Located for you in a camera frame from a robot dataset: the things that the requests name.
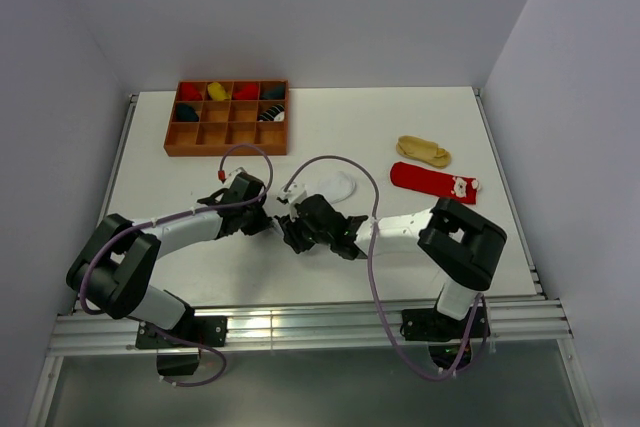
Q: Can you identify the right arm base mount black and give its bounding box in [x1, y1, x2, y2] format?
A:
[399, 307, 491, 370]

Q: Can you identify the dark navy rolled sock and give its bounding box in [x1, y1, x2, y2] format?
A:
[174, 103, 199, 123]

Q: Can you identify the red rolled sock left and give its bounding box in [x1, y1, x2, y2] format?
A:
[179, 83, 202, 102]

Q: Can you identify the wooden compartment tray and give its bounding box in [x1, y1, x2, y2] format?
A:
[164, 79, 289, 157]

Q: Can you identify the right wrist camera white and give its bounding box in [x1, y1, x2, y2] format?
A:
[277, 182, 307, 205]

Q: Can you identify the beige flat sock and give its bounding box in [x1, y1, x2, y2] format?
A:
[395, 135, 452, 169]

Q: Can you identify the red santa sock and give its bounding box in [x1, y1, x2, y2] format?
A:
[389, 162, 481, 205]

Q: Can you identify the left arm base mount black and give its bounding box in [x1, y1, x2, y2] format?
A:
[135, 316, 228, 387]

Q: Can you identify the red rolled sock middle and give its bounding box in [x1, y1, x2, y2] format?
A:
[232, 83, 260, 101]

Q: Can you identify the yellow rolled sock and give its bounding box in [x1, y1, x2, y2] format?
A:
[207, 82, 231, 102]

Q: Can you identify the dark teal rolled sock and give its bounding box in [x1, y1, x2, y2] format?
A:
[260, 84, 286, 100]

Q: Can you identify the red rolled sock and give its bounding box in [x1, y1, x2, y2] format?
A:
[232, 83, 260, 101]
[179, 83, 202, 102]

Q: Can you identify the black white striped rolled sock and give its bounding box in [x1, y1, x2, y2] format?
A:
[257, 104, 286, 122]

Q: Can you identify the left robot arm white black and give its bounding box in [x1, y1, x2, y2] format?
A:
[66, 169, 270, 346]

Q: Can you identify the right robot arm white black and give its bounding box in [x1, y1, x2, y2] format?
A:
[277, 193, 507, 337]

